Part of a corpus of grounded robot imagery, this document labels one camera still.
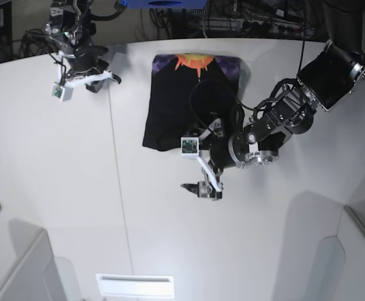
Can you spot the white tray bottom centre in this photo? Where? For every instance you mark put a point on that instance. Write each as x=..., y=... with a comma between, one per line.
x=132, y=286

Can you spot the black T-shirt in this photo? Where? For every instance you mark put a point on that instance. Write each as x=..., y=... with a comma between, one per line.
x=189, y=91

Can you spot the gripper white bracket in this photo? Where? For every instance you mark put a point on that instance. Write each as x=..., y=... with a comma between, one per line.
x=215, y=140
x=85, y=66

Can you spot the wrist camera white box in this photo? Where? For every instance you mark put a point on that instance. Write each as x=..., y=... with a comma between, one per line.
x=190, y=147
x=62, y=92

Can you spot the blue plastic box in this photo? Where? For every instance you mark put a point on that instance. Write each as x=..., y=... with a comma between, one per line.
x=173, y=4

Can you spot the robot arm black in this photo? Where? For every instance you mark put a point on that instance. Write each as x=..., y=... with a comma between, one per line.
x=234, y=141
x=70, y=27

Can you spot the white panel lower right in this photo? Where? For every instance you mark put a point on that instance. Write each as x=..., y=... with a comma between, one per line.
x=338, y=271

